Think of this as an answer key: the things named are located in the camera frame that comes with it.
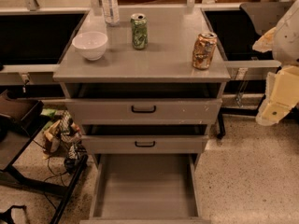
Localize grey drawer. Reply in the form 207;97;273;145
82;135;208;154
79;154;210;224
65;99;221;125

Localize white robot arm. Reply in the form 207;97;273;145
253;1;299;126

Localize white ceramic bowl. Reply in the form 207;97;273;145
72;31;108;61

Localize green soda can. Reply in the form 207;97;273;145
131;13;148;49

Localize grey drawer cabinet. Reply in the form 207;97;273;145
52;7;232;161

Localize black cables on floor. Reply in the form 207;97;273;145
31;140;78;210

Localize grey middle drawer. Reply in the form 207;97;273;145
82;135;208;154

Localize orange soda can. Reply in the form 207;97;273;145
192;32;218;70

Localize black side table left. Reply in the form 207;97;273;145
0;91;88;224

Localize pile of snack bags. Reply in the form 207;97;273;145
42;108;84;159

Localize grey bottom drawer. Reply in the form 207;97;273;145
79;154;210;224

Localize grey top drawer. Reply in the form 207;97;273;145
65;99;221;125

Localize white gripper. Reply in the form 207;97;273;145
252;27;299;126

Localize clear plastic water bottle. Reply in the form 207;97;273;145
101;0;120;26

